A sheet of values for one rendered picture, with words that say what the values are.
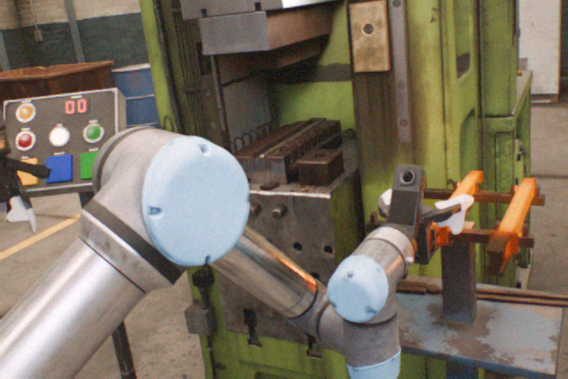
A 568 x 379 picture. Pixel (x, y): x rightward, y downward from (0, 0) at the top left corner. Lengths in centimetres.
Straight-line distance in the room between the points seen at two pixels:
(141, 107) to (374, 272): 548
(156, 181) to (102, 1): 940
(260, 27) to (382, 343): 89
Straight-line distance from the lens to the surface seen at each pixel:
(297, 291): 85
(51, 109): 178
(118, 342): 204
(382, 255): 79
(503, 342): 128
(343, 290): 75
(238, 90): 180
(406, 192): 90
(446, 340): 127
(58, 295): 55
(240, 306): 169
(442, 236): 109
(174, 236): 52
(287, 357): 171
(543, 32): 658
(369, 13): 146
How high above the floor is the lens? 139
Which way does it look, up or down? 16 degrees down
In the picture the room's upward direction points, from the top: 7 degrees counter-clockwise
